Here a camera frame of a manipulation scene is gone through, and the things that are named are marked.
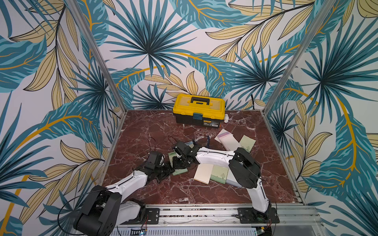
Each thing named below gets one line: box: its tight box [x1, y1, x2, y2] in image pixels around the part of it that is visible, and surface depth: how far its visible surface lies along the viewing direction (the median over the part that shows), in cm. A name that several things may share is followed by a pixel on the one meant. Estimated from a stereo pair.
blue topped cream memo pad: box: [184, 141, 195, 149], surface depth 102 cm
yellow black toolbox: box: [172, 93, 226, 129], surface depth 102 cm
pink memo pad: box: [217, 131, 242, 151], surface depth 104 cm
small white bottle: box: [223, 113, 230, 124], surface depth 115 cm
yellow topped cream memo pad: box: [193, 163, 215, 185], surface depth 88 cm
